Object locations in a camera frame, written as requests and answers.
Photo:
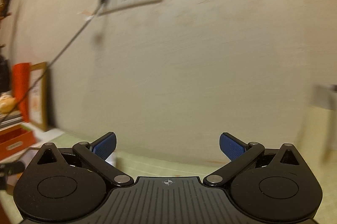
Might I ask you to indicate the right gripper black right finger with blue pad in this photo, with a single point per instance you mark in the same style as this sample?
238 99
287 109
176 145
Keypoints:
241 156

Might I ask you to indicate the red gift box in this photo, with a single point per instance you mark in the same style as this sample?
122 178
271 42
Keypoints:
15 139

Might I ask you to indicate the stack of books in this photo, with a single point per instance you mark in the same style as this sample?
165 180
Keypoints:
12 119

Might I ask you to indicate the plush teddy bear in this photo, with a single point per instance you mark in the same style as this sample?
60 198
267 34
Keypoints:
7 103

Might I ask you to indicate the black bag on rack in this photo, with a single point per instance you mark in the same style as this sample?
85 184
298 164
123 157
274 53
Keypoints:
4 75

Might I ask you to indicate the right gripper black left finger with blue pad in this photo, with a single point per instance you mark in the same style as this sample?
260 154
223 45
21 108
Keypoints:
94 156

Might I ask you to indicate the brown cardboard box white inside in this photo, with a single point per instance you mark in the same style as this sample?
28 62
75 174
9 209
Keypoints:
29 154

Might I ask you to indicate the wooden picture frame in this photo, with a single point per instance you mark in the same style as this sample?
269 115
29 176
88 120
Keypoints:
37 97

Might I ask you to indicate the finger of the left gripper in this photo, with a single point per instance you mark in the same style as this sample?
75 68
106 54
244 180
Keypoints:
11 168

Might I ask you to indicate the red paper bag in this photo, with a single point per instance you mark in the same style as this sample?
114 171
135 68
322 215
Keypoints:
20 84

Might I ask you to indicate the wooden coat rack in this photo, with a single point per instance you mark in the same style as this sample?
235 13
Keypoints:
5 2

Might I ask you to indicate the cream thermos jug grey lid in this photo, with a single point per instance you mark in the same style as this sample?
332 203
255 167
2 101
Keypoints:
318 125

